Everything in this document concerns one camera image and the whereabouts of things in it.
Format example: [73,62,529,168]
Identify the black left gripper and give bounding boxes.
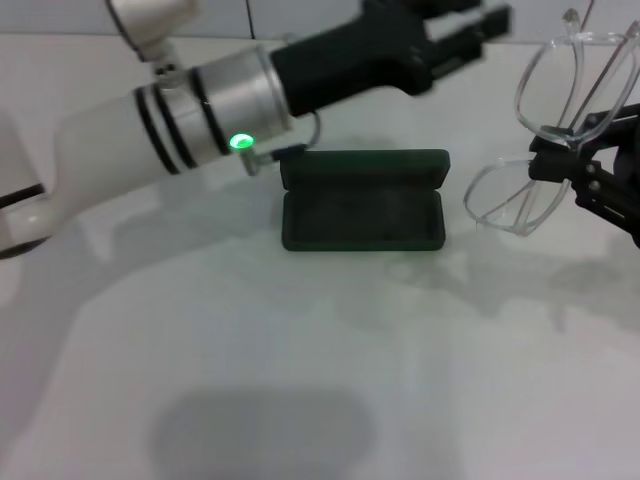
[269,0,514,119]

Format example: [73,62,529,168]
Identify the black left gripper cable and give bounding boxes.
[239,110,322,177]

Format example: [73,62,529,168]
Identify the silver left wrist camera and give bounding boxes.
[103,0,202,64]

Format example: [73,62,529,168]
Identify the green glasses case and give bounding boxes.
[279,148,452,253]

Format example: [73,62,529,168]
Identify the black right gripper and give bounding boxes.
[527,102,640,247]

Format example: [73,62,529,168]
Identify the clear frame glasses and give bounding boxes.
[461,7,640,237]

